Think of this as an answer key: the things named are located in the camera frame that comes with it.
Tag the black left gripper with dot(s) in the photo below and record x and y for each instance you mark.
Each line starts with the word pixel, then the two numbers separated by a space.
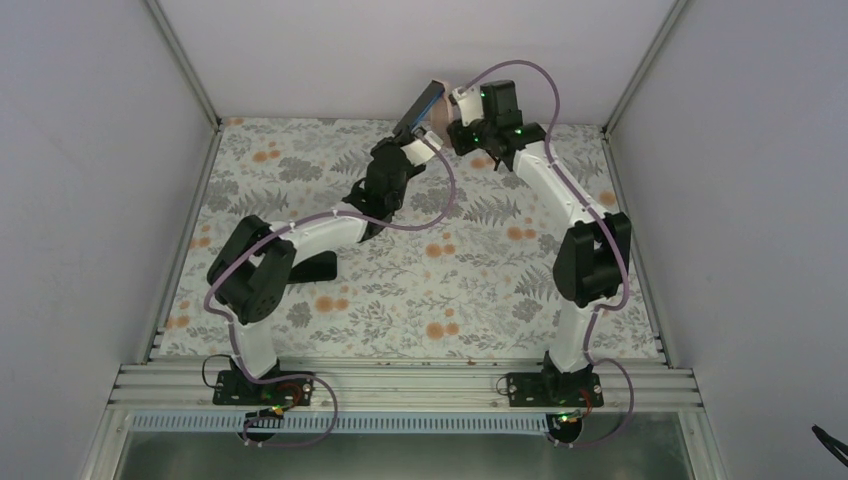
pixel 401 140

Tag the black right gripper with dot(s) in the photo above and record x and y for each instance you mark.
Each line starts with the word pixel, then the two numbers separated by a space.
pixel 461 145

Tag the black smartphone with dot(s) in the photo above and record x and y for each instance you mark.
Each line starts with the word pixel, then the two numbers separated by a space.
pixel 419 109

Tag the black phone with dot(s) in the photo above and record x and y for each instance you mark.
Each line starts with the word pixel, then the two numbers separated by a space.
pixel 322 267

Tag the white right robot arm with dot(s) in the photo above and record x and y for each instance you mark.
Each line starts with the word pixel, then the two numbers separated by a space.
pixel 591 268

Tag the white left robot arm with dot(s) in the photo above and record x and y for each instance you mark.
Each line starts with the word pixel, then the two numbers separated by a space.
pixel 249 276

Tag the floral patterned table mat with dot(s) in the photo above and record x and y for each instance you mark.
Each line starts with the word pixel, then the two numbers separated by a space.
pixel 474 285

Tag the black object at corner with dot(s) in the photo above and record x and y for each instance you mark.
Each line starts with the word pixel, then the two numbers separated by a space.
pixel 834 446

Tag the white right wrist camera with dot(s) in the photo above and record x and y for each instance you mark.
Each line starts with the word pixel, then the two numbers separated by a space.
pixel 468 101

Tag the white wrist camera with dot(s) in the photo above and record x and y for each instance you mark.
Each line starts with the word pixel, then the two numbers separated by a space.
pixel 423 147
pixel 468 101

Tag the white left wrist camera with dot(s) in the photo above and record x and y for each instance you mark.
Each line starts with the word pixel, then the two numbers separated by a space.
pixel 423 147

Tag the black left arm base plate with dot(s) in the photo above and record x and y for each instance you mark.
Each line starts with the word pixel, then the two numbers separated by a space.
pixel 232 388

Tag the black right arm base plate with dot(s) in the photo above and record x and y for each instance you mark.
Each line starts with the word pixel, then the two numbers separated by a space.
pixel 537 389

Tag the aluminium mounting rail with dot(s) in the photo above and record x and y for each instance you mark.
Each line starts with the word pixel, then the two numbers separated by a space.
pixel 454 388

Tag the white slotted cable duct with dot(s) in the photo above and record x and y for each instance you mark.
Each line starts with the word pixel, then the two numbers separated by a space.
pixel 347 423

